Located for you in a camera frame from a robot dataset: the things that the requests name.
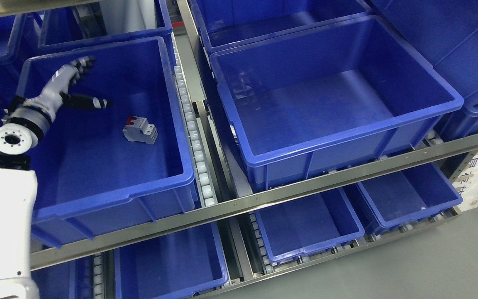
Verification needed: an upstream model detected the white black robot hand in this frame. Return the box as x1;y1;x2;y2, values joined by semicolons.
4;56;113;127

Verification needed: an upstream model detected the grey red circuit breaker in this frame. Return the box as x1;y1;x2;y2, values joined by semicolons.
122;116;158;145

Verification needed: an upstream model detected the steel shelf rack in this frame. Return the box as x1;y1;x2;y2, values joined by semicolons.
0;0;478;299

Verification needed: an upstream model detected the large blue bin left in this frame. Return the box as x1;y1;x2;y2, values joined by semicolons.
17;37;200;248

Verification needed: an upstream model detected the large blue bin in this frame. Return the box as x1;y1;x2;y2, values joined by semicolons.
210;15;464;192
17;37;200;248

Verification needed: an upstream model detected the blue bin upper left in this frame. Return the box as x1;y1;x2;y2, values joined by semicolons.
0;0;174;67

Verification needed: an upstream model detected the blue bin lower left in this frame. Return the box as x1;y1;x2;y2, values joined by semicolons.
114;223;228;299

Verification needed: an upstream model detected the blue bin upper centre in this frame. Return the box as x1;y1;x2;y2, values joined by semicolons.
189;0;372;55

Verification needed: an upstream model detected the large blue bin centre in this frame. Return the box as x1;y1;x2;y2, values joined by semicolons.
210;15;464;192

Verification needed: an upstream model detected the blue bin lower middle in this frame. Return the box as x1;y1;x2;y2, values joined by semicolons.
254;188;365;264

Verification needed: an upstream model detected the blue bin lower right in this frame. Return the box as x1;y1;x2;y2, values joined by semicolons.
343;163;463;236

